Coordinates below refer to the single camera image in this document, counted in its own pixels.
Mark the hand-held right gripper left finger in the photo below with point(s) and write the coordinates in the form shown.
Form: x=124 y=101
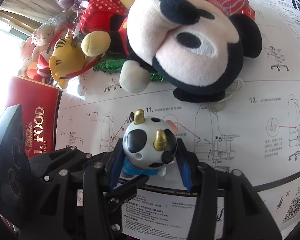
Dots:
x=115 y=170

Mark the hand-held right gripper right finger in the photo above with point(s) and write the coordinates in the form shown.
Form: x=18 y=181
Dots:
x=183 y=172

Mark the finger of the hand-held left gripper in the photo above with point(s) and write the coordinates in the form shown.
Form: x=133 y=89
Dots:
x=72 y=155

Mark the cow figurine with gold horns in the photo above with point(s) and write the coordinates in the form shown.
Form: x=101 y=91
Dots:
x=142 y=142

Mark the red gold printed box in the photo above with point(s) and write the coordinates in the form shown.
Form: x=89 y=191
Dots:
x=40 y=100

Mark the pink plush with santa hat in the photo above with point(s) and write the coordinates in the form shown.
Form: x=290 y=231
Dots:
x=43 y=67

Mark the yellow tiger plush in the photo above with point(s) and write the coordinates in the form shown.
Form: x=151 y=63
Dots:
x=65 y=60

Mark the beige teddy bear plush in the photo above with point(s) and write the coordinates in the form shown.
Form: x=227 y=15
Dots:
x=43 y=36

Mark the black mouse plush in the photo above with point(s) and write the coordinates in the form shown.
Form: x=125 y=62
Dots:
x=190 y=37

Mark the red polka dot plush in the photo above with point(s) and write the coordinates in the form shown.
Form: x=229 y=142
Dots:
x=100 y=10

